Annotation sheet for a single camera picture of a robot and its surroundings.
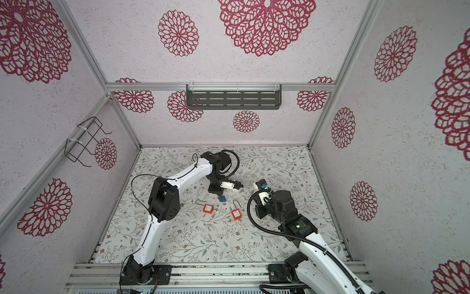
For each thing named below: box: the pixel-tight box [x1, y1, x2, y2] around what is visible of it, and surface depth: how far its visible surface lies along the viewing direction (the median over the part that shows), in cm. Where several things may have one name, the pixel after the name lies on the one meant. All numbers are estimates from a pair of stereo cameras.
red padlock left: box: [202, 203, 215, 214], surface depth 93 cm
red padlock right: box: [231, 199, 243, 221], surface depth 91 cm
